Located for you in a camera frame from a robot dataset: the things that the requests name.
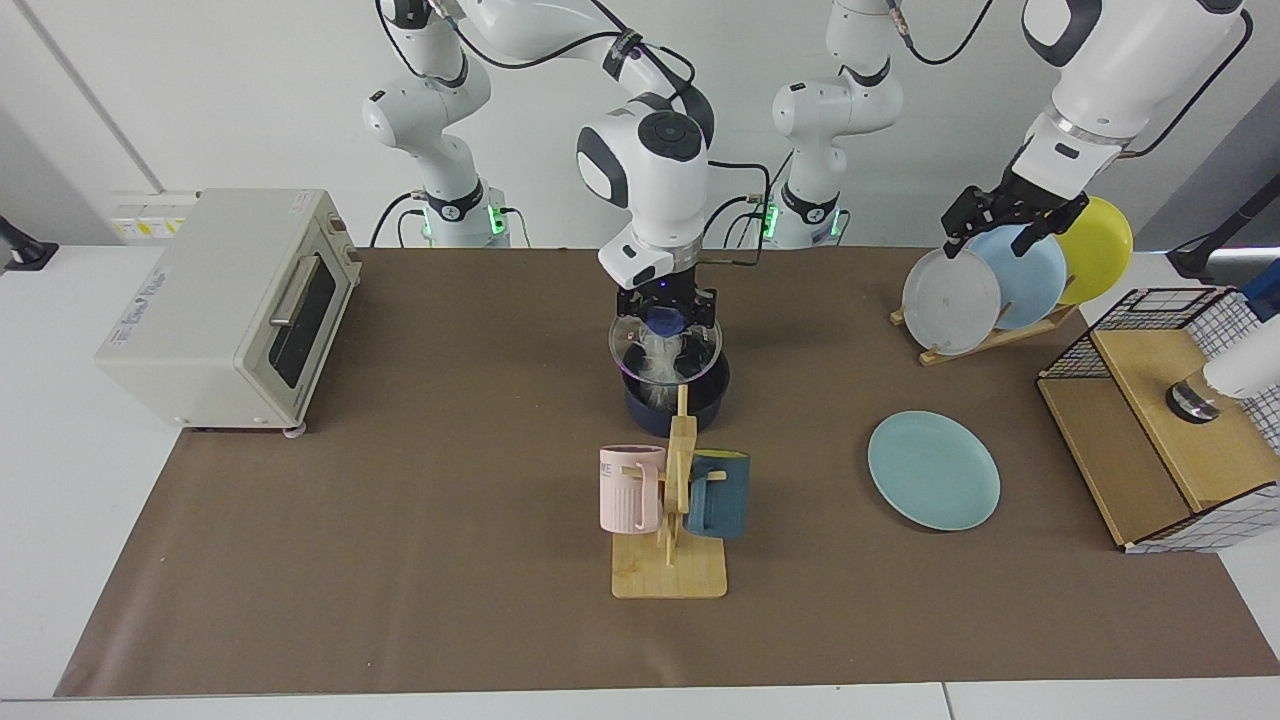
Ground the glass lid with blue knob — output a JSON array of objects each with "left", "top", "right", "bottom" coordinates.
[{"left": 608, "top": 308, "right": 723, "bottom": 387}]

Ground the light blue plate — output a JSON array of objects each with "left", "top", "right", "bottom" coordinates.
[{"left": 968, "top": 220, "right": 1068, "bottom": 331}]

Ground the yellow plate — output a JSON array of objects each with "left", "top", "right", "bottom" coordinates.
[{"left": 1040, "top": 195, "right": 1134, "bottom": 306}]

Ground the grey plate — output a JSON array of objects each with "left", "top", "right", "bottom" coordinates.
[{"left": 901, "top": 246, "right": 1003, "bottom": 357}]

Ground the wooden plate rack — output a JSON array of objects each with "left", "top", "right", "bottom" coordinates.
[{"left": 890, "top": 303, "right": 1081, "bottom": 367}]

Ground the pale green plate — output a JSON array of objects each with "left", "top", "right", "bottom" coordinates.
[{"left": 867, "top": 410, "right": 1002, "bottom": 532}]

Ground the pink ribbed cup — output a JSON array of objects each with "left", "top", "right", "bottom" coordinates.
[{"left": 599, "top": 445, "right": 668, "bottom": 535}]

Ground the dark teal cup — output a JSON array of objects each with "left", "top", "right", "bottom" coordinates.
[{"left": 686, "top": 450, "right": 751, "bottom": 541}]

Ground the blue object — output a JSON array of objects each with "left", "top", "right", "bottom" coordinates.
[{"left": 1240, "top": 258, "right": 1280, "bottom": 323}]

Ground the white cylinder with black tip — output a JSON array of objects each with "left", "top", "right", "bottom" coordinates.
[{"left": 1165, "top": 318, "right": 1280, "bottom": 423}]

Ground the wooden cup stand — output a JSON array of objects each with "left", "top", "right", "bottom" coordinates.
[{"left": 611, "top": 384, "right": 729, "bottom": 600}]

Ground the brown table cloth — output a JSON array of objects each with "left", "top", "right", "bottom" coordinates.
[{"left": 55, "top": 247, "right": 1280, "bottom": 698}]

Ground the pale toaster oven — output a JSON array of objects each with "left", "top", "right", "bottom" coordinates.
[{"left": 95, "top": 188, "right": 363, "bottom": 438}]

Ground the black pot with blue handle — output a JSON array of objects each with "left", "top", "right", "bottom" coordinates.
[{"left": 620, "top": 345, "right": 731, "bottom": 438}]

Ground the wire basket with wooden floor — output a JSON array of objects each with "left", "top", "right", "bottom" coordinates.
[{"left": 1037, "top": 287, "right": 1280, "bottom": 554}]

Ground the black base cable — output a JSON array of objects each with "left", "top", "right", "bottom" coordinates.
[{"left": 370, "top": 193, "right": 426, "bottom": 249}]

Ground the white wall socket panel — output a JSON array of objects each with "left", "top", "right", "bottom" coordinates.
[{"left": 108, "top": 190, "right": 201, "bottom": 241}]

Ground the black clamp mount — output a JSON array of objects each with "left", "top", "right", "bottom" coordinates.
[{"left": 0, "top": 215, "right": 58, "bottom": 271}]

